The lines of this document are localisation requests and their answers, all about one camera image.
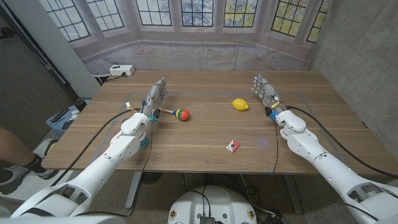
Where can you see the black round floor object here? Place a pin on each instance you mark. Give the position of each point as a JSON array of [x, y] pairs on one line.
[[152, 178]]

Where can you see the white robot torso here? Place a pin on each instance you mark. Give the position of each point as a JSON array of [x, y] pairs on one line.
[[211, 205]]

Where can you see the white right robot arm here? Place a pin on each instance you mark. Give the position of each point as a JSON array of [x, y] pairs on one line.
[[311, 146]]

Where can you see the colourful striped wooden maraca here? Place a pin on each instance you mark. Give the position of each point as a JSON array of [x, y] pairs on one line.
[[183, 115]]

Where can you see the teal round object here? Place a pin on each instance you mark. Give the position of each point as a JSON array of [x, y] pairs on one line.
[[145, 143]]

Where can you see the grey table leg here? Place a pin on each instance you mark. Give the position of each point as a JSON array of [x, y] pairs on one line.
[[133, 189], [293, 194]]

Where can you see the black remote control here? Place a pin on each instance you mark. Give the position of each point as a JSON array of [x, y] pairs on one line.
[[59, 114]]

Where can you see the yellow lemon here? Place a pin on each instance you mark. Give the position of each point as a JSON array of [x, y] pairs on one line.
[[239, 104]]

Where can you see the white power strip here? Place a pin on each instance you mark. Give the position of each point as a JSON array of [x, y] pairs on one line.
[[121, 70]]

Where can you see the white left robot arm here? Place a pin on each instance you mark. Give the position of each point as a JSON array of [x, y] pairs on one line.
[[124, 146]]

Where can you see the black round cup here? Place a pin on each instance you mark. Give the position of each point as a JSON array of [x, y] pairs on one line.
[[80, 104]]

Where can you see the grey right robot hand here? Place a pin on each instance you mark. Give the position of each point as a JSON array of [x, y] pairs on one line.
[[267, 93]]

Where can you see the blue storage box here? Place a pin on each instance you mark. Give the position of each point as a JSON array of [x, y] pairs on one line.
[[59, 126]]

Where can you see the grey sneaker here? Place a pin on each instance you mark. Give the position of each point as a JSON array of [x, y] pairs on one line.
[[11, 180], [49, 174]]

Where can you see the printed bay window backdrop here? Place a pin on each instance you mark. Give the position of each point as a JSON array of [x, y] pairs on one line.
[[199, 56]]

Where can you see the bare person leg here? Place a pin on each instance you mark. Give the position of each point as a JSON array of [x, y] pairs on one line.
[[12, 146]]

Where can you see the white floor platform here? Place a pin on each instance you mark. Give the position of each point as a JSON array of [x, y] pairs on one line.
[[31, 188]]

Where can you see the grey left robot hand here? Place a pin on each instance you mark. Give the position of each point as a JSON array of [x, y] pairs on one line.
[[154, 99]]

